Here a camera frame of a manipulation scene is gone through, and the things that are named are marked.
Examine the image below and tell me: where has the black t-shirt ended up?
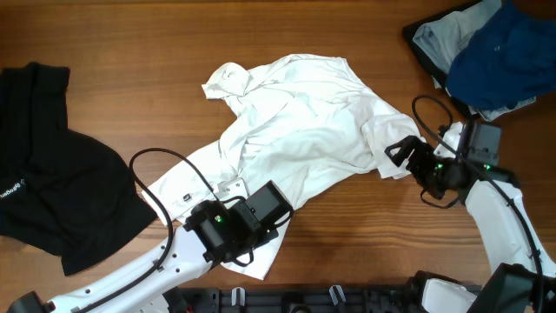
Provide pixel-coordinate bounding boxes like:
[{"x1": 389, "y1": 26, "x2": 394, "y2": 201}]
[{"x1": 1, "y1": 63, "x2": 156, "y2": 276}]

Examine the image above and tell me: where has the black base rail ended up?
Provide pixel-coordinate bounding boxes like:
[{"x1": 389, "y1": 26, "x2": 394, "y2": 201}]
[{"x1": 163, "y1": 285, "x2": 424, "y2": 313}]

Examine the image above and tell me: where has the light grey garment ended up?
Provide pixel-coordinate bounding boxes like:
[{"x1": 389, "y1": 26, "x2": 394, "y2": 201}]
[{"x1": 425, "y1": 1, "x2": 539, "y2": 121}]

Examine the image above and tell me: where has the white polo shirt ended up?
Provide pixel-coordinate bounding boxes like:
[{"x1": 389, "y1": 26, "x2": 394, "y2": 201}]
[{"x1": 142, "y1": 53, "x2": 426, "y2": 281}]

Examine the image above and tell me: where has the navy blue shirt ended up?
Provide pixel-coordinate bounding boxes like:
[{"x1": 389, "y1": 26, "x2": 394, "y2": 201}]
[{"x1": 446, "y1": 1, "x2": 555, "y2": 110}]

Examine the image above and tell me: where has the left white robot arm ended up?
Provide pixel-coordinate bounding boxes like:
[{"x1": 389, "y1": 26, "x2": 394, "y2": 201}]
[{"x1": 8, "y1": 182, "x2": 294, "y2": 313}]

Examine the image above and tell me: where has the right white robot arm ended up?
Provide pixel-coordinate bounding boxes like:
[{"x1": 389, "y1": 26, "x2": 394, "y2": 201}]
[{"x1": 385, "y1": 121, "x2": 555, "y2": 312}]

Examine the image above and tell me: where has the black garment under pile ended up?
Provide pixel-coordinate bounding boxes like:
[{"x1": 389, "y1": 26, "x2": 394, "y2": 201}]
[{"x1": 401, "y1": 0, "x2": 483, "y2": 122}]

